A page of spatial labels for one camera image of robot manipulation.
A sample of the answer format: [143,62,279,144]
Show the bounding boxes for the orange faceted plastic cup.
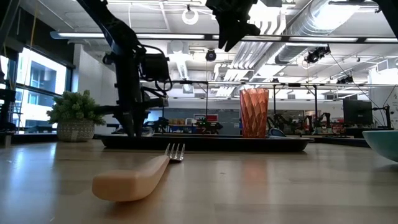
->
[239,88,270,139]

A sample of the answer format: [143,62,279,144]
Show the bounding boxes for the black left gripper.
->
[93,45,169,138]

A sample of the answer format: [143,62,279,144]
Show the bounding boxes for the round black ceiling camera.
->
[205,48,218,62]
[102,52,116,65]

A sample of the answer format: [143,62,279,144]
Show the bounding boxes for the overhead LED light bar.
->
[49,30,398,45]

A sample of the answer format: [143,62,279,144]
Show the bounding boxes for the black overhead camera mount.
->
[303,45,331,65]

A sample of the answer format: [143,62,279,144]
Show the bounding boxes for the black rectangular tray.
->
[97,133,313,154]

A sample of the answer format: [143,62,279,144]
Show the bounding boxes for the black equipment rack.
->
[0,88,17,147]

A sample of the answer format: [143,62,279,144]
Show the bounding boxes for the blue grey rounded object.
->
[268,127,286,138]

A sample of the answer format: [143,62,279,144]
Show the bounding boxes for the teal bowl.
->
[362,129,398,164]

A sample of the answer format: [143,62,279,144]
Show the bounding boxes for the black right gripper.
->
[205,0,261,53]

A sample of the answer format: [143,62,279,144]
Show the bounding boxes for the green plant in white pot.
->
[46,89,107,143]

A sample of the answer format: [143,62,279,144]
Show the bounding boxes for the black computer monitor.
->
[343,98,374,126]

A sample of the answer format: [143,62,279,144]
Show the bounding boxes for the red background sign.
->
[193,113,219,123]

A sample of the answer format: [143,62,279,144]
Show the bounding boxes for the black background workstation frame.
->
[169,79,210,127]

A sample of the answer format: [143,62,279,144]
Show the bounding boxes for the background black robot arms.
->
[267,111,332,135]

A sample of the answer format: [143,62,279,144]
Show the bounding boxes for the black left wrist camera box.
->
[140,52,171,83]

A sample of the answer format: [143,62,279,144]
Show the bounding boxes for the fork with peach handle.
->
[91,142,186,203]

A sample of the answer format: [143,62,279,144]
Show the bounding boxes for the white ring lamp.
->
[181,5,200,26]

